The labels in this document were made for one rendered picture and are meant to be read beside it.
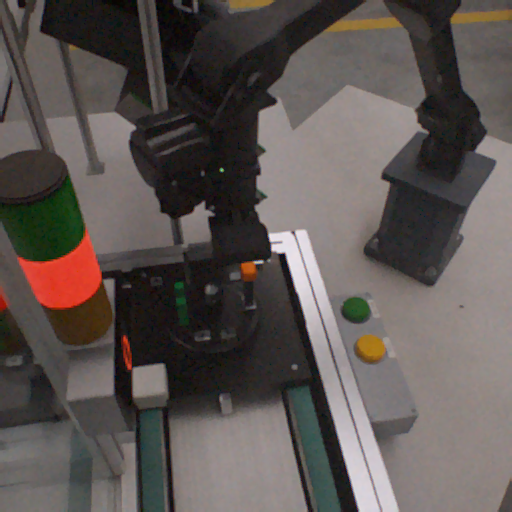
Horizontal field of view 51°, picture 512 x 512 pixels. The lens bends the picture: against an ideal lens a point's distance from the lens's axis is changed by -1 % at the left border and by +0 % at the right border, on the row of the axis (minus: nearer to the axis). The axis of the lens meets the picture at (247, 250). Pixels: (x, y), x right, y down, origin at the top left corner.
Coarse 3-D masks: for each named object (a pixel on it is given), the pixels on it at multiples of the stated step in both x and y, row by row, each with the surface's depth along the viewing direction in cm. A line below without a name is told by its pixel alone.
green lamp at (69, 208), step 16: (64, 192) 32; (0, 208) 31; (16, 208) 31; (32, 208) 31; (48, 208) 32; (64, 208) 33; (80, 208) 35; (16, 224) 32; (32, 224) 32; (48, 224) 33; (64, 224) 33; (80, 224) 35; (16, 240) 33; (32, 240) 33; (48, 240) 33; (64, 240) 34; (80, 240) 36; (32, 256) 34; (48, 256) 34
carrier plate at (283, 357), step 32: (160, 288) 83; (256, 288) 83; (160, 320) 79; (288, 320) 79; (160, 352) 75; (256, 352) 75; (288, 352) 75; (192, 384) 72; (224, 384) 72; (256, 384) 72; (288, 384) 73
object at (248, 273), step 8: (248, 264) 72; (232, 272) 73; (240, 272) 73; (248, 272) 71; (256, 272) 72; (232, 280) 72; (240, 280) 72; (248, 280) 72; (248, 288) 74; (248, 296) 75; (248, 304) 77
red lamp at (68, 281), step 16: (64, 256) 35; (80, 256) 36; (32, 272) 36; (48, 272) 35; (64, 272) 36; (80, 272) 37; (96, 272) 39; (32, 288) 38; (48, 288) 37; (64, 288) 37; (80, 288) 38; (96, 288) 39; (48, 304) 38; (64, 304) 38
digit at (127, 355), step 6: (126, 336) 49; (126, 342) 49; (126, 348) 48; (126, 354) 48; (126, 360) 47; (126, 366) 47; (126, 372) 47; (132, 378) 50; (132, 384) 49; (132, 390) 49
